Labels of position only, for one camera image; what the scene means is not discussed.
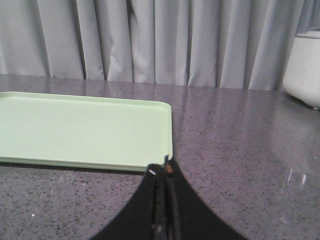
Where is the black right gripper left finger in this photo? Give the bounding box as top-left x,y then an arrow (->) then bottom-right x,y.
92,164 -> 165,240

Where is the white round appliance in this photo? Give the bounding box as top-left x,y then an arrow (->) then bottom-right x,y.
283,30 -> 320,110

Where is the light green plastic tray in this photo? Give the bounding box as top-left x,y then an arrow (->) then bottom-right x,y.
0,91 -> 173,172

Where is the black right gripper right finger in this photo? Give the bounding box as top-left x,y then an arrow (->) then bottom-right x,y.
163,156 -> 245,240

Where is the grey pleated curtain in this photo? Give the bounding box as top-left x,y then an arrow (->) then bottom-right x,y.
0,0 -> 304,90

